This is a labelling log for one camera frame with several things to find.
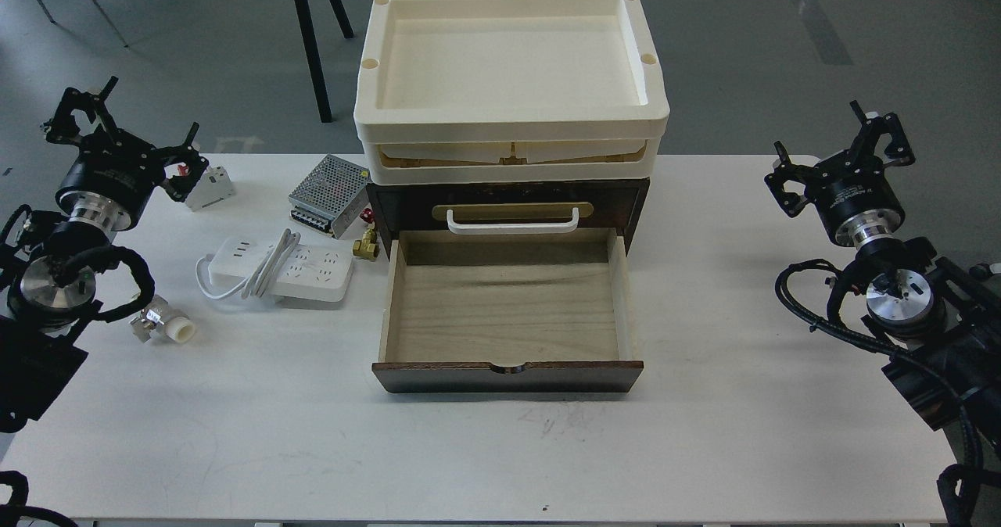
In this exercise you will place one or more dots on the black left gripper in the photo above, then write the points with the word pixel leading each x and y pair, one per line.
pixel 105 173

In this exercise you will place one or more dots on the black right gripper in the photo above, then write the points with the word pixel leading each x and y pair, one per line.
pixel 846 185

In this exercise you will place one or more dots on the white power strip with cable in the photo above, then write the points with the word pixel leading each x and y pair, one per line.
pixel 267 271

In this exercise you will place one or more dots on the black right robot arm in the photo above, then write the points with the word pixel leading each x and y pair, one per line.
pixel 936 322

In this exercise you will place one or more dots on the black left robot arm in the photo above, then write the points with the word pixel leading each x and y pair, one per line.
pixel 61 270

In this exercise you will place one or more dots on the white circuit breaker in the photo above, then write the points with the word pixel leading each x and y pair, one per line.
pixel 212 188

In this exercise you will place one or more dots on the white plastic pipe fitting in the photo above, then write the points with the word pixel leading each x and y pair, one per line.
pixel 160 320

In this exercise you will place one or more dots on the metal mesh power supply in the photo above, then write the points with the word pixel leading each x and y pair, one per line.
pixel 331 197

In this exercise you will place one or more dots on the open wooden drawer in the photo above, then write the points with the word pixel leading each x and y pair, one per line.
pixel 508 314

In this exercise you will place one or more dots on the cream plastic stacked tray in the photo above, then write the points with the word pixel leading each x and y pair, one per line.
pixel 504 91

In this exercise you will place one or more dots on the brass valve red handle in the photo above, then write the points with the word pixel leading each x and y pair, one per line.
pixel 367 247

